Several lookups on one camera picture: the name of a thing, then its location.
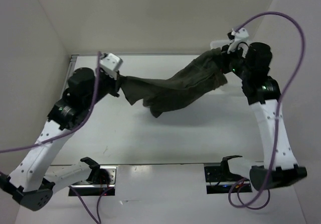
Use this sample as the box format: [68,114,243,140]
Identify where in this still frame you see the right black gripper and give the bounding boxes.
[214,42,252,79]

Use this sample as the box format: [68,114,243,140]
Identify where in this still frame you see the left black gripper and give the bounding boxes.
[86,65,126,107]

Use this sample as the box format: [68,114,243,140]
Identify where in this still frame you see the olive green shorts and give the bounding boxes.
[119,48,228,118]

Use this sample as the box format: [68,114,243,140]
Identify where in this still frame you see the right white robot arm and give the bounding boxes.
[220,42,307,190]

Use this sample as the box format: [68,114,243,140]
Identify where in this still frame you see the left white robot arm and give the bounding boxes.
[1,67,120,211]

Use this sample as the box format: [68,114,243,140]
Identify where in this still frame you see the white plastic basket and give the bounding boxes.
[210,40,244,97]

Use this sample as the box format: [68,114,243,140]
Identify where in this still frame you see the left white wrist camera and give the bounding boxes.
[99,53,123,80]

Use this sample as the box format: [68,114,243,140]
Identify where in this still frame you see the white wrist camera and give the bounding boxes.
[99,53,123,80]
[227,28,249,54]

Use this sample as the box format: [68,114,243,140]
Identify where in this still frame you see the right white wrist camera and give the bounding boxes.
[227,28,249,54]

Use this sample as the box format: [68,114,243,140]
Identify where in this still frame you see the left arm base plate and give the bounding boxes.
[71,165,117,197]

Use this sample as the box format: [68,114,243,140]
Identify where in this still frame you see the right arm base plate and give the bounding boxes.
[204,164,242,194]

